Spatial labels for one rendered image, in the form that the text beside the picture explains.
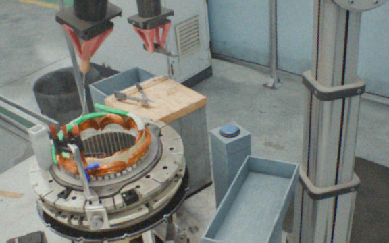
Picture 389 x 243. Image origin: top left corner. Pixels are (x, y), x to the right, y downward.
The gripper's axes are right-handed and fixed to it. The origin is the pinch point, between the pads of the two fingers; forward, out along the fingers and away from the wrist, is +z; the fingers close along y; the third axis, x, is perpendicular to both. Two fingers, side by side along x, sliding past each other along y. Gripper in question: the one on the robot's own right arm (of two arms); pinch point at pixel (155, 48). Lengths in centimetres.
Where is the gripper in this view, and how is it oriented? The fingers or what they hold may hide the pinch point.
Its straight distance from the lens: 119.5
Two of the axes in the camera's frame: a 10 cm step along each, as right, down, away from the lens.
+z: 1.1, 8.5, 5.1
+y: -7.7, 4.0, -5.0
